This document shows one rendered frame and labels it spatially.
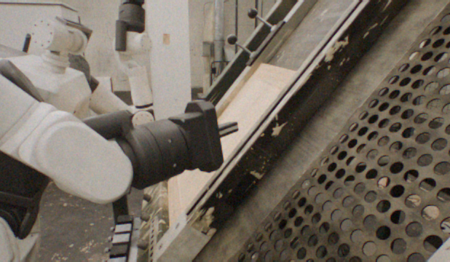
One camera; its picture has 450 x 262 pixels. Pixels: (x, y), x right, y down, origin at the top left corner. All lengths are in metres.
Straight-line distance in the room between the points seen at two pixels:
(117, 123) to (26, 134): 0.11
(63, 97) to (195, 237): 0.43
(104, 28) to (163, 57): 4.60
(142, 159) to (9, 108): 0.15
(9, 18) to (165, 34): 2.11
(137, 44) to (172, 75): 3.80
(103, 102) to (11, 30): 2.50
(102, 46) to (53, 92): 8.53
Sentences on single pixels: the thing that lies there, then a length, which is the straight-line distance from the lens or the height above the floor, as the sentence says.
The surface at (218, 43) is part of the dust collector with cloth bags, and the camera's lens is 6.70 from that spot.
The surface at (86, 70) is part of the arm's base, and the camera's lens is 1.06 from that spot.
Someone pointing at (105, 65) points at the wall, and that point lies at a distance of 9.28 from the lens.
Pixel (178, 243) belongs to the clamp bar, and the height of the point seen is 0.98.
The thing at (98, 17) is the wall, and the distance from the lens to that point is 9.28.
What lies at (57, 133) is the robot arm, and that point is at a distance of 0.36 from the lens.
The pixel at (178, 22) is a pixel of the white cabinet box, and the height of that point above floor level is 1.64.
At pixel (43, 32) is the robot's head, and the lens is 0.82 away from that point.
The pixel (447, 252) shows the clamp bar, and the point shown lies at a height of 1.25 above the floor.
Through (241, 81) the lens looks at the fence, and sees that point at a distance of 1.13.
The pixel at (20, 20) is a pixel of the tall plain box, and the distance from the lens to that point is 3.49.
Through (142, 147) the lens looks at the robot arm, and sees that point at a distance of 0.41.
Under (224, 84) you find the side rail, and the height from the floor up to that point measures 1.22.
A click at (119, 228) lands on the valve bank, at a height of 0.76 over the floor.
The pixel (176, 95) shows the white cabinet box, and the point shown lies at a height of 0.56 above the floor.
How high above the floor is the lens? 1.41
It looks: 18 degrees down
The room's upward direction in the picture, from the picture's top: straight up
